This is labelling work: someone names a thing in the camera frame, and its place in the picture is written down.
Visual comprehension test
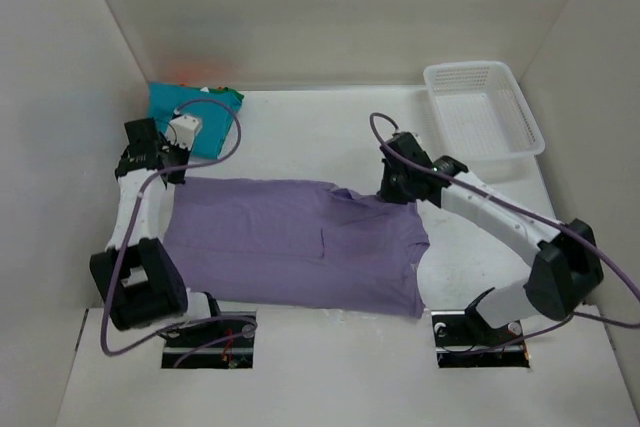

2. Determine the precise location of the teal t shirt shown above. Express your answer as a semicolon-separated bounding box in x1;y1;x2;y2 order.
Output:
148;83;244;160

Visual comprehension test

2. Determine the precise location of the green t shirt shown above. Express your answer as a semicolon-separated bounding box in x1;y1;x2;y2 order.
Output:
209;87;244;101

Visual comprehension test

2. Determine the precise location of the lilac t shirt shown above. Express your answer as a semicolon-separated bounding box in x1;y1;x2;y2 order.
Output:
164;178;430;318

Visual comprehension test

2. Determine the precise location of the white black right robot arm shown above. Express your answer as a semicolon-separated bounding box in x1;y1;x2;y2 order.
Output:
379;132;604;346

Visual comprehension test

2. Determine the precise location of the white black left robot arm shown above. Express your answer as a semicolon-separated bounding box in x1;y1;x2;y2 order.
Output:
90;115;225;346

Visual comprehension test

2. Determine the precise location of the white plastic basket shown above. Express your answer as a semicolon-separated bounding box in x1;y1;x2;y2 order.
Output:
423;61;545;162

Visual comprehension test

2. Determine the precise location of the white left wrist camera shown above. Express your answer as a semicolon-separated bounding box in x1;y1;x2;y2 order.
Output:
166;114;202;150

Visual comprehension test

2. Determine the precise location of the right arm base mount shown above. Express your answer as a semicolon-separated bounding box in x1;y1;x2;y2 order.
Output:
431;289;530;369

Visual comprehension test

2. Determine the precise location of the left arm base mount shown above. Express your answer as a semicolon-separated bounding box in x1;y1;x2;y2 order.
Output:
161;311;257;370

